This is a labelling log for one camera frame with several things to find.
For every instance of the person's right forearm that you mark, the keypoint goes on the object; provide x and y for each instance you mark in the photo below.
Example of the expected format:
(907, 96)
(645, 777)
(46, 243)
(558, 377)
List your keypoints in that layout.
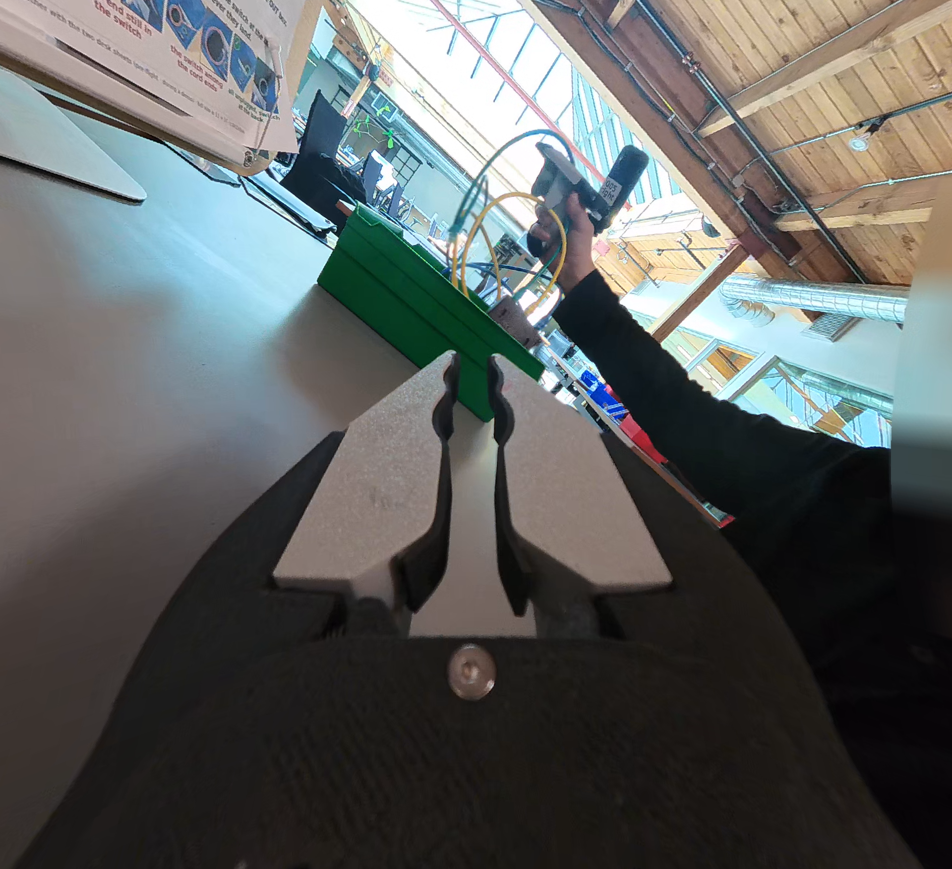
(706, 422)

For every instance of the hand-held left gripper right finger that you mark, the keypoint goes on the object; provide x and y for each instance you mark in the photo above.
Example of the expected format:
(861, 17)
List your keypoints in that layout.
(580, 504)

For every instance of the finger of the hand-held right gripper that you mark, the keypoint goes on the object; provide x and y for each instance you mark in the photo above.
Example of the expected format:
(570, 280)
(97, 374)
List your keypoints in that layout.
(554, 181)

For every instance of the person's right hand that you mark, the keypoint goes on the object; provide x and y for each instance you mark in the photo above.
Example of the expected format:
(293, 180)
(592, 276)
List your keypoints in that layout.
(565, 244)

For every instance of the instruction sheet on stand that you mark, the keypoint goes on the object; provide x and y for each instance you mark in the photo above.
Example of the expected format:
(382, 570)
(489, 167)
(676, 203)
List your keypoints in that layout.
(318, 43)

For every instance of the green plastic bin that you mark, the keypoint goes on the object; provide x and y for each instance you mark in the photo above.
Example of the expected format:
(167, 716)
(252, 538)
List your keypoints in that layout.
(401, 303)

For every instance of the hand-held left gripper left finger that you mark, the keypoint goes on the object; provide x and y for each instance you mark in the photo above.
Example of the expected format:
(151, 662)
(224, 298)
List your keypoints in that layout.
(364, 497)

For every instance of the white stand base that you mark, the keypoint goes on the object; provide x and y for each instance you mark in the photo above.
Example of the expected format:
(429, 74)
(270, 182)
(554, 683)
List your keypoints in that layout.
(59, 140)

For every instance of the red ceiling pipe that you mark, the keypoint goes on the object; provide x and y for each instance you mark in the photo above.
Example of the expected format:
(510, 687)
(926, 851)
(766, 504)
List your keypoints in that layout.
(483, 58)

